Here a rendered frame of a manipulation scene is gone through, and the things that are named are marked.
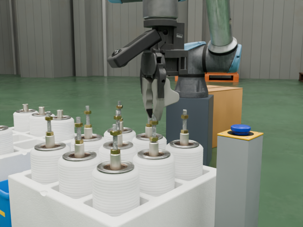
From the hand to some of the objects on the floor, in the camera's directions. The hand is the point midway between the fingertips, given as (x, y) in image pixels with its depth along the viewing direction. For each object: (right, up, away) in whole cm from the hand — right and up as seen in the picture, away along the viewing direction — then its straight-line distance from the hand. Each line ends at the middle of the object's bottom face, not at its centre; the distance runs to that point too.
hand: (151, 113), depth 74 cm
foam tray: (-8, -33, +14) cm, 36 cm away
